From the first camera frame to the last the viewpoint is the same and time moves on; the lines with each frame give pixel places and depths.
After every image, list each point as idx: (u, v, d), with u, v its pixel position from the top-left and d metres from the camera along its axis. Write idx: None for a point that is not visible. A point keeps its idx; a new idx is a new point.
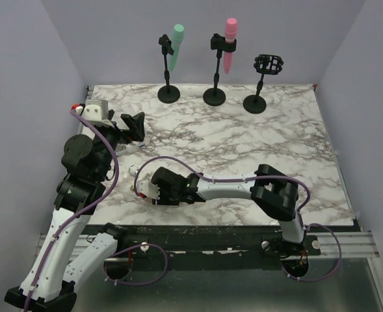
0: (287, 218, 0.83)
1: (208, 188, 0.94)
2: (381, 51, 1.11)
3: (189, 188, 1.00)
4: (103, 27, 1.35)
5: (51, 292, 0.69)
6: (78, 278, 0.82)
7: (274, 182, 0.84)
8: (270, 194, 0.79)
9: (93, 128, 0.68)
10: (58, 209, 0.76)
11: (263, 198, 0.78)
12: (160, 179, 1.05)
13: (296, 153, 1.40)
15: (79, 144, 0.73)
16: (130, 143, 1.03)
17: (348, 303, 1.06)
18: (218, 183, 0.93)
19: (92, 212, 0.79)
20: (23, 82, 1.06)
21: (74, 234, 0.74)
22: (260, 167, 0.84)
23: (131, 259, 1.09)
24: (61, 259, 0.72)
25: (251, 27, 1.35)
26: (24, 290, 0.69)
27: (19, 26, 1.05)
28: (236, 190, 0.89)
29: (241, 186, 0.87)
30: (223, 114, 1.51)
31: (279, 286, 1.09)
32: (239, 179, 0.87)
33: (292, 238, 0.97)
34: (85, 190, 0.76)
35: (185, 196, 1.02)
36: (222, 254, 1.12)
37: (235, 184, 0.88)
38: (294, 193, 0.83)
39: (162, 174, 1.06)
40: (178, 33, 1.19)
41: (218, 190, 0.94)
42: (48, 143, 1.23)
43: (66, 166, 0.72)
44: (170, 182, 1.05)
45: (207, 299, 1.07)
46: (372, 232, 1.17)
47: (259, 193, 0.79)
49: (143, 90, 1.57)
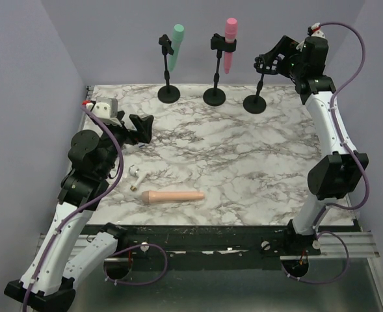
0: (313, 186, 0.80)
1: (321, 106, 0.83)
2: (382, 50, 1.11)
3: (314, 83, 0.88)
4: (105, 28, 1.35)
5: (51, 286, 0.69)
6: (78, 275, 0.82)
7: (350, 168, 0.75)
8: (335, 172, 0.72)
9: (108, 132, 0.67)
10: (62, 203, 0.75)
11: (331, 167, 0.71)
12: (310, 45, 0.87)
13: (296, 153, 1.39)
15: (86, 140, 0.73)
16: (135, 144, 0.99)
17: (348, 303, 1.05)
18: (330, 121, 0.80)
19: (95, 208, 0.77)
20: (23, 82, 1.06)
21: (75, 229, 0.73)
22: (361, 154, 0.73)
23: (131, 259, 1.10)
24: (62, 253, 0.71)
25: (251, 27, 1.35)
26: (23, 283, 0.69)
27: (19, 25, 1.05)
28: (326, 138, 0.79)
29: (333, 141, 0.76)
30: (223, 114, 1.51)
31: (279, 286, 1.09)
32: (341, 138, 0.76)
33: (303, 231, 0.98)
34: (89, 185, 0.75)
35: (301, 80, 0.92)
36: (222, 255, 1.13)
37: (330, 136, 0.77)
38: (337, 195, 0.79)
39: (322, 47, 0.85)
40: (177, 33, 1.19)
41: (320, 116, 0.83)
42: (47, 143, 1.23)
43: (73, 161, 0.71)
44: (312, 58, 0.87)
45: (206, 299, 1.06)
46: (372, 232, 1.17)
47: (334, 159, 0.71)
49: (143, 90, 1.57)
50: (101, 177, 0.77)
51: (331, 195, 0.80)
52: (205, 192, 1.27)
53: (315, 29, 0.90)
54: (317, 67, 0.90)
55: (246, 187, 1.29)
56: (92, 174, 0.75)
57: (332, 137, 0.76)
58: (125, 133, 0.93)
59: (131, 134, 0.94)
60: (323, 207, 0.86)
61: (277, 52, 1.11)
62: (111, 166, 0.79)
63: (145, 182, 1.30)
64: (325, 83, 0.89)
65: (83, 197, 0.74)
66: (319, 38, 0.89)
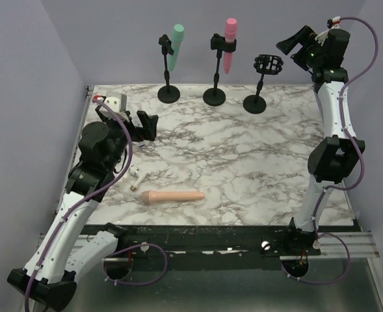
0: (311, 167, 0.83)
1: (331, 95, 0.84)
2: (381, 50, 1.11)
3: (330, 74, 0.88)
4: (105, 28, 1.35)
5: (55, 273, 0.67)
6: (79, 270, 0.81)
7: (348, 151, 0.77)
8: (332, 152, 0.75)
9: (120, 123, 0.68)
10: (68, 193, 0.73)
11: (328, 146, 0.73)
12: (331, 37, 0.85)
13: (296, 153, 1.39)
15: (95, 130, 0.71)
16: (140, 141, 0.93)
17: (348, 303, 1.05)
18: (336, 108, 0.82)
19: (100, 199, 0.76)
20: (23, 82, 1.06)
21: (82, 218, 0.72)
22: (360, 141, 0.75)
23: (131, 259, 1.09)
24: (68, 242, 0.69)
25: (251, 27, 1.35)
26: (27, 271, 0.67)
27: (19, 25, 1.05)
28: (330, 125, 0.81)
29: (335, 126, 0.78)
30: (223, 114, 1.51)
31: (279, 286, 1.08)
32: (343, 123, 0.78)
33: (303, 225, 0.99)
34: (96, 176, 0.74)
35: (317, 69, 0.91)
36: (222, 255, 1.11)
37: (333, 121, 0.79)
38: (335, 177, 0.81)
39: (343, 39, 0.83)
40: (177, 33, 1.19)
41: (328, 103, 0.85)
42: (47, 143, 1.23)
43: (81, 151, 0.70)
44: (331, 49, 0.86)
45: (206, 299, 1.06)
46: (372, 232, 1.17)
47: (333, 141, 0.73)
49: (143, 90, 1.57)
50: (108, 169, 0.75)
51: (329, 179, 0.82)
52: (205, 192, 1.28)
53: (335, 23, 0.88)
54: (337, 58, 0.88)
55: (246, 187, 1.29)
56: (100, 166, 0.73)
57: (335, 122, 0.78)
58: (132, 130, 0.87)
59: (137, 130, 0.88)
60: (322, 192, 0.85)
61: (296, 41, 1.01)
62: (117, 158, 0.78)
63: (145, 182, 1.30)
64: (339, 75, 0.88)
65: (90, 187, 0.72)
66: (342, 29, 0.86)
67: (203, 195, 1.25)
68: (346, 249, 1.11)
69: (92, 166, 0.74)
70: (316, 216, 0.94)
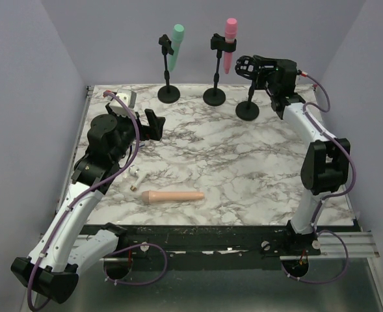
0: (307, 182, 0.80)
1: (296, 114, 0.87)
2: (382, 51, 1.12)
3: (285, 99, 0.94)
4: (104, 27, 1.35)
5: (59, 262, 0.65)
6: (81, 262, 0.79)
7: (335, 155, 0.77)
8: (322, 159, 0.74)
9: (134, 120, 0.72)
10: (74, 183, 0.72)
11: (317, 153, 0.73)
12: (281, 68, 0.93)
13: (296, 153, 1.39)
15: (104, 122, 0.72)
16: (145, 140, 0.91)
17: (349, 304, 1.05)
18: (305, 119, 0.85)
19: (105, 192, 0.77)
20: (22, 81, 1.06)
21: (86, 208, 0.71)
22: (341, 139, 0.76)
23: (131, 259, 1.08)
24: (73, 231, 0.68)
25: (251, 27, 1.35)
26: (31, 259, 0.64)
27: (19, 25, 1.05)
28: (307, 134, 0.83)
29: (315, 133, 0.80)
30: (224, 114, 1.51)
31: (279, 286, 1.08)
32: (319, 129, 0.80)
33: (303, 230, 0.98)
34: (102, 168, 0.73)
35: (276, 97, 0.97)
36: (222, 255, 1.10)
37: (310, 130, 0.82)
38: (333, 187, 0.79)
39: (290, 69, 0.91)
40: (178, 32, 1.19)
41: (297, 121, 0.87)
42: (47, 143, 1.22)
43: (90, 140, 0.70)
44: (283, 79, 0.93)
45: (206, 299, 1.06)
46: (372, 232, 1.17)
47: (318, 146, 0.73)
49: (143, 90, 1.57)
50: (114, 162, 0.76)
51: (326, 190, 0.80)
52: (205, 192, 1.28)
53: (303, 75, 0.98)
54: (290, 87, 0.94)
55: (246, 187, 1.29)
56: (106, 157, 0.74)
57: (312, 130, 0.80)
58: (139, 127, 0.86)
59: (143, 129, 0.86)
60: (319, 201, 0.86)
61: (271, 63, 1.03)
62: (123, 153, 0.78)
63: (145, 182, 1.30)
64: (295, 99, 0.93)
65: (96, 179, 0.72)
66: (292, 63, 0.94)
67: (202, 195, 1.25)
68: (345, 249, 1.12)
69: (97, 156, 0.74)
70: (315, 221, 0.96)
